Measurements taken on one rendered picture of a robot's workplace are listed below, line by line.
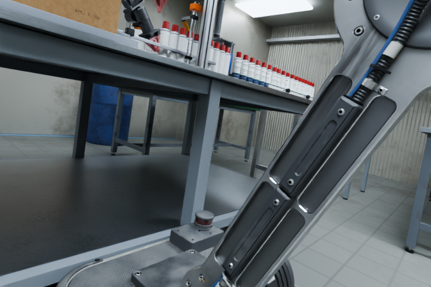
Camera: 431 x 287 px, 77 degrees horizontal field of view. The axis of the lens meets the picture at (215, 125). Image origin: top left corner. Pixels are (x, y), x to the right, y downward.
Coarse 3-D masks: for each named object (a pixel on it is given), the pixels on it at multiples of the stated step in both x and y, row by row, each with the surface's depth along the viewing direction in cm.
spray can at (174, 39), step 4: (172, 28) 135; (176, 28) 135; (172, 32) 134; (176, 32) 135; (172, 36) 134; (176, 36) 135; (172, 40) 134; (176, 40) 135; (172, 44) 134; (176, 44) 135; (176, 48) 136; (168, 52) 135; (172, 52) 135; (168, 56) 135; (172, 56) 135
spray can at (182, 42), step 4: (180, 28) 139; (184, 28) 139; (180, 32) 139; (184, 32) 139; (180, 36) 138; (184, 36) 138; (180, 40) 138; (184, 40) 139; (180, 44) 138; (184, 44) 139; (180, 48) 138; (184, 48) 139; (176, 56) 139; (180, 56) 139; (184, 56) 141; (180, 60) 139
